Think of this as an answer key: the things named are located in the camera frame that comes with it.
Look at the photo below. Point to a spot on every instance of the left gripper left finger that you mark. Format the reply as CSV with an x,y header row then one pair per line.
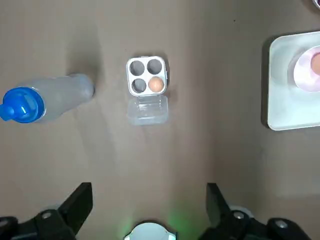
x,y
50,225

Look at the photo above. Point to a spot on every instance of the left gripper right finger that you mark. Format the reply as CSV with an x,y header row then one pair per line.
x,y
237,227

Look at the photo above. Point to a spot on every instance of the brown egg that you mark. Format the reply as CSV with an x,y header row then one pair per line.
x,y
316,64
156,84

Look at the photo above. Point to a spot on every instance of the white rectangular tray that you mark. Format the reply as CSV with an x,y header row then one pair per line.
x,y
282,105

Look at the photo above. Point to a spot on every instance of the clear plastic egg carton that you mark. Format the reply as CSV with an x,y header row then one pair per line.
x,y
147,110

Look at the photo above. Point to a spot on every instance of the pink bowl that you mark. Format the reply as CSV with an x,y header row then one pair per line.
x,y
303,75

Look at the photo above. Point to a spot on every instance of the clear bottle blue cap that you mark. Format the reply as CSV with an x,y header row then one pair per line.
x,y
50,97

